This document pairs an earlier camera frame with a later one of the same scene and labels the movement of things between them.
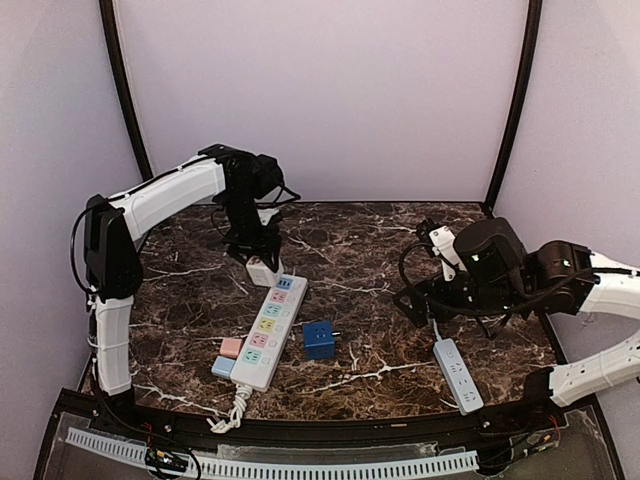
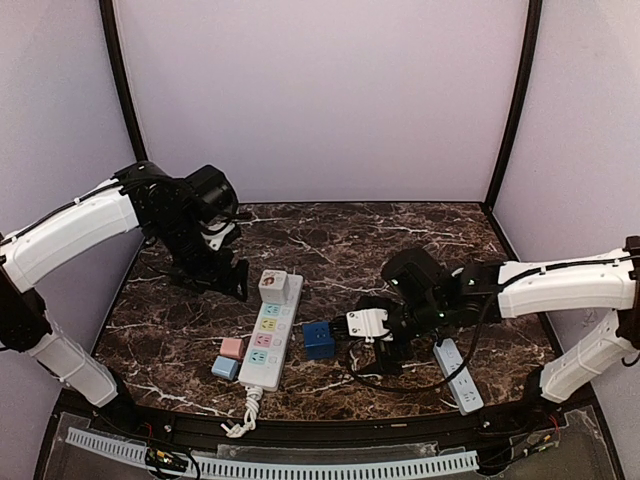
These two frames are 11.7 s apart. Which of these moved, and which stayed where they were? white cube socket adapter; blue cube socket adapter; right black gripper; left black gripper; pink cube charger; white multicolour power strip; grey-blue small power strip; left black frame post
Moved: right black gripper; white cube socket adapter; left black gripper
Stayed: grey-blue small power strip; blue cube socket adapter; left black frame post; pink cube charger; white multicolour power strip
